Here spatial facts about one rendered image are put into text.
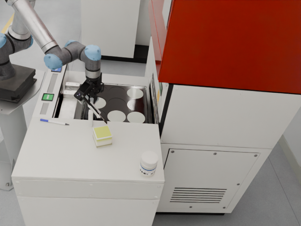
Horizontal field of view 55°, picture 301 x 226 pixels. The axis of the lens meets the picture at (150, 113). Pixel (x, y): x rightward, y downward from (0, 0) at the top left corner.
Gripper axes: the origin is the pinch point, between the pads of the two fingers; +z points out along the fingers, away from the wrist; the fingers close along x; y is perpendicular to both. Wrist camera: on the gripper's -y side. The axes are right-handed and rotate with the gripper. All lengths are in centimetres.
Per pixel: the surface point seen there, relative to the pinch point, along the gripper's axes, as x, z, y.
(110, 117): -13.1, 1.3, 2.1
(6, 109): 38.6, 9.3, -25.0
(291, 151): -119, 81, 147
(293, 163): -125, 86, 139
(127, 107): -15.2, 1.3, 14.4
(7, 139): 55, 50, -20
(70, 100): 14.1, 3.3, -0.7
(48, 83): 25.9, -4.7, -4.7
